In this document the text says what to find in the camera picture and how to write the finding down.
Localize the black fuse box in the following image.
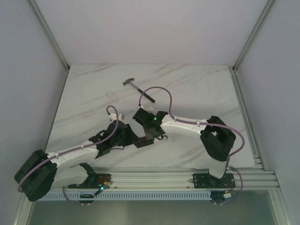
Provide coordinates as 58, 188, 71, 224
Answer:
134, 137, 154, 148

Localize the clear plastic fuse box cover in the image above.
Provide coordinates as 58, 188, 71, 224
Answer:
105, 91, 120, 103

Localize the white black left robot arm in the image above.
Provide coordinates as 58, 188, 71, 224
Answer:
14, 113, 140, 202

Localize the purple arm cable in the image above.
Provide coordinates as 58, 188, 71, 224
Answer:
138, 86, 246, 207
18, 105, 118, 207

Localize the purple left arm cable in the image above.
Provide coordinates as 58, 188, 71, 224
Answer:
18, 105, 118, 207

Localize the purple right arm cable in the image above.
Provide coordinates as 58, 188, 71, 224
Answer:
138, 86, 246, 207

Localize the aluminium frame post left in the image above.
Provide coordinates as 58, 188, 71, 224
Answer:
27, 0, 70, 72

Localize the claw hammer black handle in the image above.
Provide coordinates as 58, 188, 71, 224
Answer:
122, 78, 155, 103

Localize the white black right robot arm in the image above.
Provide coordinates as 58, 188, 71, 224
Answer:
133, 107, 236, 188

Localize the aluminium frame rail right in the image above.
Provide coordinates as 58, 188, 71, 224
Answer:
232, 0, 277, 71

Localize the aluminium front rail base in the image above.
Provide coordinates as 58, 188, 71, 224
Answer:
94, 168, 280, 191

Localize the white slotted cable duct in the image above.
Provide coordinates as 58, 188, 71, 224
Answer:
40, 190, 211, 201

